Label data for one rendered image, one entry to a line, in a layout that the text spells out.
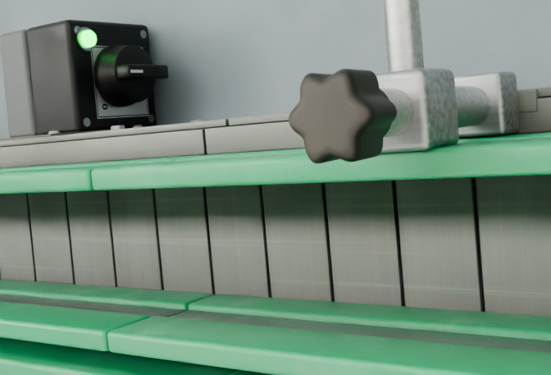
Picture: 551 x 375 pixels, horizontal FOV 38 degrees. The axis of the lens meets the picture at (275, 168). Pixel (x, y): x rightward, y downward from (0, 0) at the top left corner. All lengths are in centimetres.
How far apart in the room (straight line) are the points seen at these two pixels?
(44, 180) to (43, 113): 21
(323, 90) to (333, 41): 30
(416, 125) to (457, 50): 23
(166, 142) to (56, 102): 15
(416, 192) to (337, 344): 9
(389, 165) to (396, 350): 7
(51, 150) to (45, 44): 10
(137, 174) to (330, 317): 11
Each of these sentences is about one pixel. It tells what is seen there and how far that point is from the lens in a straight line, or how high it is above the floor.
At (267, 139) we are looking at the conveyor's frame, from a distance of 41.
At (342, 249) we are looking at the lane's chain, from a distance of 39.
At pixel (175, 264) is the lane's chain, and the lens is 46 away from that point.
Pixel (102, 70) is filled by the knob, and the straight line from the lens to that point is 58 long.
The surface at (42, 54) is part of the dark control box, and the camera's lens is 60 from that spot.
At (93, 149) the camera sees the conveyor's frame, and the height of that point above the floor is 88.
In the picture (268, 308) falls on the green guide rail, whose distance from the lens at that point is 38.
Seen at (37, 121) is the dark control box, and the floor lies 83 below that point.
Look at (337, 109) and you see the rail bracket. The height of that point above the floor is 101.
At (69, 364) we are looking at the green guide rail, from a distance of 41.
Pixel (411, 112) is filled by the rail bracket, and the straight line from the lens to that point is 26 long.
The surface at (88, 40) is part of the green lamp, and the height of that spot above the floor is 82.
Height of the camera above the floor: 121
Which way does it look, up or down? 54 degrees down
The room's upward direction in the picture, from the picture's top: 99 degrees counter-clockwise
